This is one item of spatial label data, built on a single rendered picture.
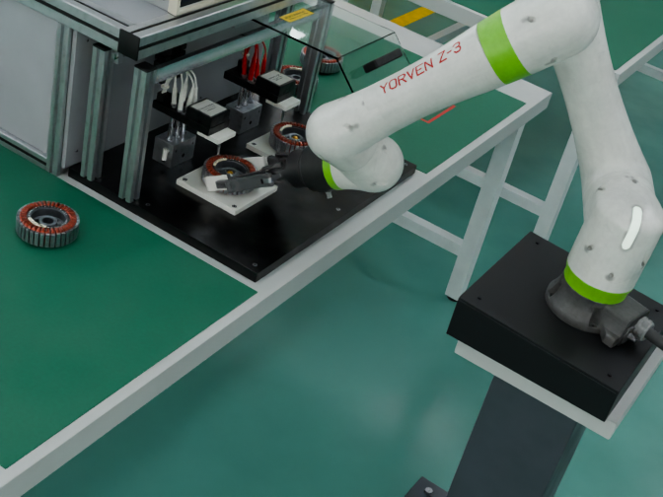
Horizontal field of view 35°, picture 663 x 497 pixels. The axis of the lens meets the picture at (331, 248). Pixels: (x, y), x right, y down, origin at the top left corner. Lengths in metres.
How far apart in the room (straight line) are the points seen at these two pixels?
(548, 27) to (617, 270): 0.47
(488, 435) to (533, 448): 0.09
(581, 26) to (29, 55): 1.05
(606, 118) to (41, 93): 1.07
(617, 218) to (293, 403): 1.27
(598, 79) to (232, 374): 1.41
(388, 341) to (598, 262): 1.35
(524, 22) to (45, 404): 0.94
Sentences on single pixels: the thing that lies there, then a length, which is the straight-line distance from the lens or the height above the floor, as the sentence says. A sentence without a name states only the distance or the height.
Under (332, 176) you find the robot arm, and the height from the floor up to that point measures 0.94.
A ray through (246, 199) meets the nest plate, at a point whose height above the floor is 0.78.
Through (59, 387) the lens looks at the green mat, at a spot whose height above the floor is 0.75.
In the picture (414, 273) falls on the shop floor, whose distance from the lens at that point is 3.50.
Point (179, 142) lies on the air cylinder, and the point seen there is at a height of 0.82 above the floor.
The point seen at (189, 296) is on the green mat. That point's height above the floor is 0.75.
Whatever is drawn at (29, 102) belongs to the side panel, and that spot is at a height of 0.87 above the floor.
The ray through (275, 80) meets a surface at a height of 0.92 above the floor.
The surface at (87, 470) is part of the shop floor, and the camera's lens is 2.61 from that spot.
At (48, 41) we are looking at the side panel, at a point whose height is 1.01.
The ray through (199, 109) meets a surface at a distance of 2.15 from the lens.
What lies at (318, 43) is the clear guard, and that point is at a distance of 2.19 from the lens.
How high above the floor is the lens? 1.90
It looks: 33 degrees down
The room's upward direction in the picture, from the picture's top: 15 degrees clockwise
